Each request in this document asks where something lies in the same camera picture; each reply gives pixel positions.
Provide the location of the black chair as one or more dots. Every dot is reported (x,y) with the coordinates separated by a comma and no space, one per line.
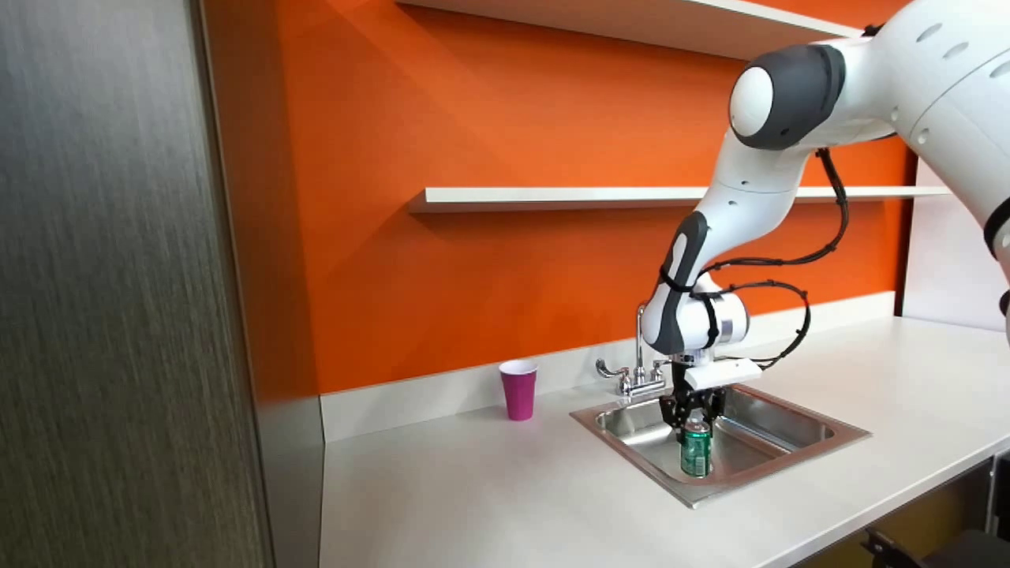
(949,552)

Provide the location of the thick white wall shelf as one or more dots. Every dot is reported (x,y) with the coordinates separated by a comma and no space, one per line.
(631,19)

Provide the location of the white board panel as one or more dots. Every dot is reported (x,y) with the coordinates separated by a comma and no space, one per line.
(949,262)

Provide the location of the dark wood cabinet panel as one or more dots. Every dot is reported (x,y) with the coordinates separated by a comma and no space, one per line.
(115,286)

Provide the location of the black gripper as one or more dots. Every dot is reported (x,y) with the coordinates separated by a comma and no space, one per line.
(694,399)

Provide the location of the stainless steel sink basin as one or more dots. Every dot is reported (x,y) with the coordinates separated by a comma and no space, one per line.
(784,427)

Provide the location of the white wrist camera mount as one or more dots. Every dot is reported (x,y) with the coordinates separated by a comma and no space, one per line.
(723,371)

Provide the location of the purple plastic cup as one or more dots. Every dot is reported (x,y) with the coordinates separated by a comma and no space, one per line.
(520,395)

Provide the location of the thin white wall shelf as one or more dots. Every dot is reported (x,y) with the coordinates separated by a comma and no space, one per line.
(568,195)

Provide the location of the green soda can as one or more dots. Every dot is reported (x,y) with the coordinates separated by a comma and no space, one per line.
(694,454)

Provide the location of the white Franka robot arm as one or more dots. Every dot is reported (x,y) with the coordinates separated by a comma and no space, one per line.
(799,135)

